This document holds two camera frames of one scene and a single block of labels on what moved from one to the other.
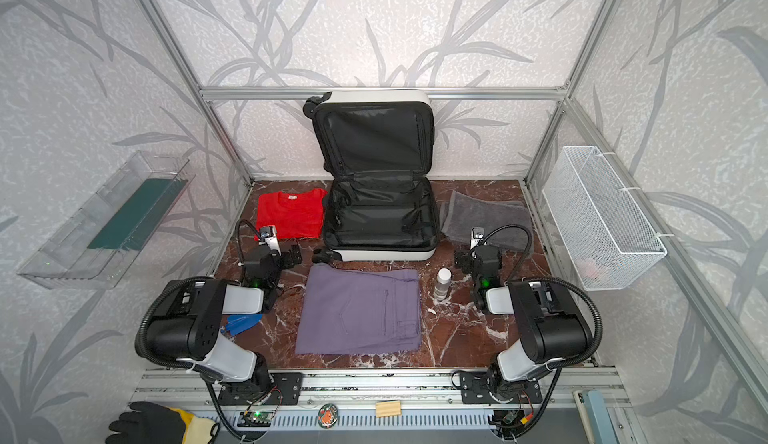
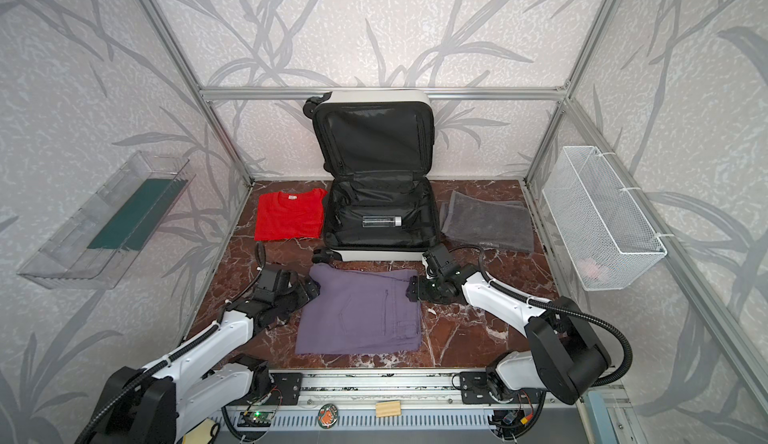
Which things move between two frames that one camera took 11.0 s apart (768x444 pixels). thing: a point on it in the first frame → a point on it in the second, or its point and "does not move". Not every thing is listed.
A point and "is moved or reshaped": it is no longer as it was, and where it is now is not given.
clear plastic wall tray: (97, 244) does not move
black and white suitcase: (377, 149) does not move
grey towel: (506, 224) does not move
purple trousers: (355, 311) does not move
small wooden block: (388, 408) does not move
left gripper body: (287, 255) → (302, 291)
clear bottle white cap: (444, 277) is moved or reshaped
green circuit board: (255, 419) does not move
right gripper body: (465, 261) → (420, 289)
